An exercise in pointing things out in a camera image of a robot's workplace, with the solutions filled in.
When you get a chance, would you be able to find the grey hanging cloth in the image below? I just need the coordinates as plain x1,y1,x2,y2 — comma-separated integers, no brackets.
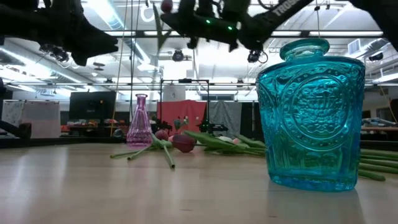
207,101,243,139

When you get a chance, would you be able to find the red hanging cloth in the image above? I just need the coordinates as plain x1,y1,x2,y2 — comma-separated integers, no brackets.
156,100,208,135

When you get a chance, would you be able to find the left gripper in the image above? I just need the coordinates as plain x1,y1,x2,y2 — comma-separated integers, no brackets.
37,0,119,67

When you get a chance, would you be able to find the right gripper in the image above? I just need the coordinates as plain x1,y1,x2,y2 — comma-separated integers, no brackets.
160,0,242,53

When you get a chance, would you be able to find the black metal stand frame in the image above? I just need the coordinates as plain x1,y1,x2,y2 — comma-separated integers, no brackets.
159,78,210,131

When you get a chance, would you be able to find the cluttered background table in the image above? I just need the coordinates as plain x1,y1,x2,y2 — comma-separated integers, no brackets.
60,118,128,138

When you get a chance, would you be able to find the black hanging cable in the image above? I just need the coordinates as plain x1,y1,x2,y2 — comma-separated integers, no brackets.
129,0,141,122

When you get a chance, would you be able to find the purple glass bottle vase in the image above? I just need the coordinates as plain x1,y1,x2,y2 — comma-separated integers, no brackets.
126,93,154,147

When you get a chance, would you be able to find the white artificial tulip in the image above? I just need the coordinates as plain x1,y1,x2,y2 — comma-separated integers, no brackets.
359,157,398,168
358,163,398,175
186,130,398,159

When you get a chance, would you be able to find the dark red artificial tulip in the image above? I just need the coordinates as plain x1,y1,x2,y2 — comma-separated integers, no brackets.
154,129,176,169
172,130,386,182
152,0,174,52

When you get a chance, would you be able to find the blue embossed glass vase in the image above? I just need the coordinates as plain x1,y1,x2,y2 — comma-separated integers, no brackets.
256,37,366,192

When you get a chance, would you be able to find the yellow hanging cable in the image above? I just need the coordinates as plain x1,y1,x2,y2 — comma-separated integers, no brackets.
110,0,129,137

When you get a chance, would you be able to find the white board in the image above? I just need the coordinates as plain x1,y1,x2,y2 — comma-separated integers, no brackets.
1,100,62,139

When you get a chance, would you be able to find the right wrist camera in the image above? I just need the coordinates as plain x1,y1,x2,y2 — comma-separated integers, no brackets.
247,49,269,65

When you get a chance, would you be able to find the black monitor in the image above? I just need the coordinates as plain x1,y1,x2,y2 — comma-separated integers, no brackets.
68,90,117,121

